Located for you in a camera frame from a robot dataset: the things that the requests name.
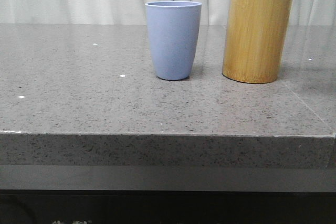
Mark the bamboo cylindrical holder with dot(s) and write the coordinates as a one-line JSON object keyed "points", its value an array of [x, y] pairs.
{"points": [[255, 36]]}

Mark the blue plastic cup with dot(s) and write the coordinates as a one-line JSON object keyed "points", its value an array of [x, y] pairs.
{"points": [[173, 29]]}

